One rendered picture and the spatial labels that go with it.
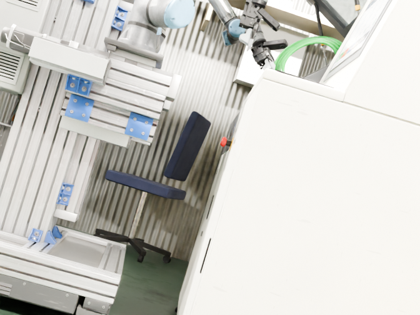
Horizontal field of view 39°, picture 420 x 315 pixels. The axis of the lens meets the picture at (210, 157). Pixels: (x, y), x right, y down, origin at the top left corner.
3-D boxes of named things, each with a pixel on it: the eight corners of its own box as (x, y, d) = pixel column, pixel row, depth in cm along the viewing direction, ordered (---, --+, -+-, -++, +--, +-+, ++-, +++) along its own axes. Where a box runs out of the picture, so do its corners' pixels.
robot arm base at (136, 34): (115, 41, 219) (122, 15, 219) (116, 49, 234) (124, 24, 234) (154, 54, 220) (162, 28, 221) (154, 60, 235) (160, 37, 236)
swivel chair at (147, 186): (170, 257, 452) (210, 122, 456) (175, 272, 393) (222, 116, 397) (89, 235, 445) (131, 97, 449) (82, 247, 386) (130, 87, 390)
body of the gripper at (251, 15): (237, 28, 255) (245, 1, 256) (257, 34, 255) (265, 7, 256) (239, 24, 248) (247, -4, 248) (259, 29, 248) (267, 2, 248)
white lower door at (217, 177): (180, 288, 292) (220, 154, 294) (184, 289, 292) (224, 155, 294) (175, 320, 227) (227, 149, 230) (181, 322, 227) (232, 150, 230)
